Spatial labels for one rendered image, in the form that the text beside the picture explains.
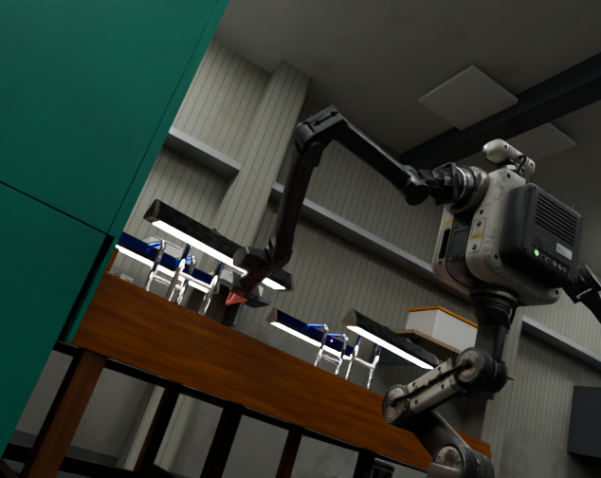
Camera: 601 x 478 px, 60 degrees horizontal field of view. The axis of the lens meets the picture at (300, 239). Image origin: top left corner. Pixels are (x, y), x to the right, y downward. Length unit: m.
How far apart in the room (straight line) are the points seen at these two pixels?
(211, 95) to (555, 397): 4.86
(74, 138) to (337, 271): 3.69
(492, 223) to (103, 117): 1.08
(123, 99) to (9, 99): 0.26
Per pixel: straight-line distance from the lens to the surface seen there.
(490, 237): 1.58
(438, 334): 4.53
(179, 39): 1.56
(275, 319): 2.66
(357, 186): 5.11
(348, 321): 2.27
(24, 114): 1.34
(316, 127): 1.34
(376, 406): 1.93
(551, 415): 6.64
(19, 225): 1.29
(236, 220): 4.13
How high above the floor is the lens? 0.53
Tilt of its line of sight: 20 degrees up
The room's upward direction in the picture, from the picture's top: 18 degrees clockwise
